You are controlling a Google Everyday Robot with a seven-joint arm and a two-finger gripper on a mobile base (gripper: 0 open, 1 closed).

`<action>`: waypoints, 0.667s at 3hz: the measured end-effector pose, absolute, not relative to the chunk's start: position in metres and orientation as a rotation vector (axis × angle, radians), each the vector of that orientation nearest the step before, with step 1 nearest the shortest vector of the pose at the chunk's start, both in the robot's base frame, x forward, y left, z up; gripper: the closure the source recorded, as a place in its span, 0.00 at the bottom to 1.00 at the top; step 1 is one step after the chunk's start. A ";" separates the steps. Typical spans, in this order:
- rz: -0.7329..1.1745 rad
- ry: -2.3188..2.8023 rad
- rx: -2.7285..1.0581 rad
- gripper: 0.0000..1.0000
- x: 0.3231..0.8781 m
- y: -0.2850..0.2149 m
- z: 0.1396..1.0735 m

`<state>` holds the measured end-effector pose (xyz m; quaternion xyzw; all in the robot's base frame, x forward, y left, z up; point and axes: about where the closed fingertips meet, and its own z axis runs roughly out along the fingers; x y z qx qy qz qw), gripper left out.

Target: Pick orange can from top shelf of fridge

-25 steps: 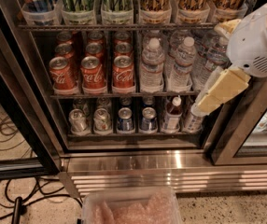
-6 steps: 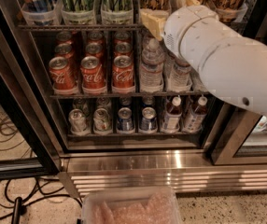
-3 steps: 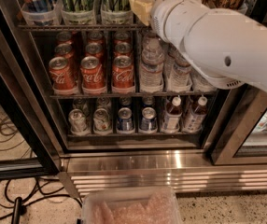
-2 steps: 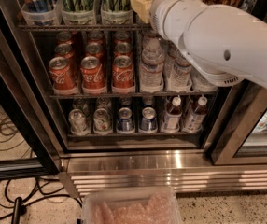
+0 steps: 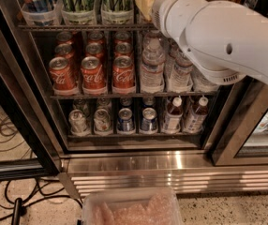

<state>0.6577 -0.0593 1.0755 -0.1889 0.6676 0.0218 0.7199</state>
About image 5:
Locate water bottle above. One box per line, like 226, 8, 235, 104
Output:
191, 68, 219, 92
169, 42, 193, 93
140, 38, 166, 94

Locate middle right coca-cola can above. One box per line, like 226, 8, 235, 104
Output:
114, 42, 133, 58

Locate wire shelf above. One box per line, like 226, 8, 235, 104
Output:
51, 91, 217, 99
18, 23, 156, 32

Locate green can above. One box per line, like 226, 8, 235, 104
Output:
61, 0, 96, 24
101, 0, 134, 24

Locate front right coca-cola can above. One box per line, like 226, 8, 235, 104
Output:
112, 55, 135, 89

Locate front middle water bottle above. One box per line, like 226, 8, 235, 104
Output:
169, 42, 193, 93

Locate middle centre coca-cola can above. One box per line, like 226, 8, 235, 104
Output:
85, 43, 105, 63

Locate tea bottle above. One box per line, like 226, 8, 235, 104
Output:
162, 97, 183, 134
184, 97, 208, 133

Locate clear plastic bin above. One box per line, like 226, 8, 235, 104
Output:
82, 187, 184, 225

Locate front left water bottle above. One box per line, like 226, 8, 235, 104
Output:
140, 38, 166, 94

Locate silver can front left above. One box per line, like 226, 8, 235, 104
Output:
68, 110, 89, 136

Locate front middle coca-cola can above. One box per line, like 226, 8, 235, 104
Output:
81, 56, 106, 90

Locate blue pepsi can left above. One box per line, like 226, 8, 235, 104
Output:
117, 108, 135, 132

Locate middle left coca-cola can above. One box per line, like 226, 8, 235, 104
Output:
54, 43, 78, 79

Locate coca-cola can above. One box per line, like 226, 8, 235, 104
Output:
114, 42, 133, 58
81, 56, 106, 90
112, 55, 135, 89
49, 57, 77, 95
54, 43, 78, 79
85, 43, 105, 63

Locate blue pepsi can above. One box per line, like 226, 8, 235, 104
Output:
117, 108, 135, 132
141, 108, 157, 134

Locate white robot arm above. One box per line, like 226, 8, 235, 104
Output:
135, 0, 268, 85

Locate blue pepsi can right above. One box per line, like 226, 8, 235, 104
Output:
141, 108, 157, 134

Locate front left coca-cola can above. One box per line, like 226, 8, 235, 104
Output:
49, 57, 77, 95

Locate top wire shelf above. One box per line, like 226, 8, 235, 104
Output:
18, 23, 156, 32

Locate left tea bottle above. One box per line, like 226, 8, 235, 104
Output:
162, 97, 183, 134

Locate open glass fridge door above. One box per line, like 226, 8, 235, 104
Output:
0, 0, 62, 182

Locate right tea bottle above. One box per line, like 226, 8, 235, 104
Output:
184, 97, 208, 133

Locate blue can top shelf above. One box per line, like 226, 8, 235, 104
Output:
22, 0, 60, 26

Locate silver can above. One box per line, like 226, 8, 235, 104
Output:
94, 109, 112, 135
68, 110, 89, 136

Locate green can left top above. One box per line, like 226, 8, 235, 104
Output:
61, 0, 96, 24

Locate middle wire shelf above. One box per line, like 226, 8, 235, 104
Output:
51, 91, 217, 99

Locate silver can front right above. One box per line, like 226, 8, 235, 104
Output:
94, 109, 112, 135

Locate green can right top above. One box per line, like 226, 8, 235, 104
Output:
101, 0, 134, 24

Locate black floor cables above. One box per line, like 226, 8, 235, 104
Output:
0, 110, 83, 225

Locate front right water bottle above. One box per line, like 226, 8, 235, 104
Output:
191, 68, 219, 92

